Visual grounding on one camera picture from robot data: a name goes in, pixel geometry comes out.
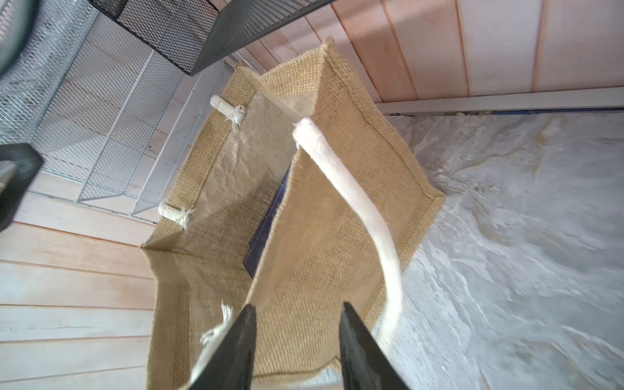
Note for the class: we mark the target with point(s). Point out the tan canvas bag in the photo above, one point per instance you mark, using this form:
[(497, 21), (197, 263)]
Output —
[(318, 254)]

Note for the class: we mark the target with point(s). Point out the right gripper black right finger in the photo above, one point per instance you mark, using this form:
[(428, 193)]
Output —
[(364, 366)]

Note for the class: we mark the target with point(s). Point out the navy book yellow label back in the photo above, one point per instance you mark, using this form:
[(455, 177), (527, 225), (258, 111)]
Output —
[(260, 237)]

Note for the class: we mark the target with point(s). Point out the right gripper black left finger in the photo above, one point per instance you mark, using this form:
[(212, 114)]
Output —
[(228, 350)]

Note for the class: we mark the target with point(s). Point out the black mesh wall basket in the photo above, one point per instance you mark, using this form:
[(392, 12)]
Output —
[(193, 35)]

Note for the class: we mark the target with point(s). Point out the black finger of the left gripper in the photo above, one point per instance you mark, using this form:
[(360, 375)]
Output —
[(28, 164)]

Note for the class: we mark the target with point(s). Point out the white wire mesh shelf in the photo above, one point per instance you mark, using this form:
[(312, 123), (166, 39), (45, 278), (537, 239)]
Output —
[(112, 118)]

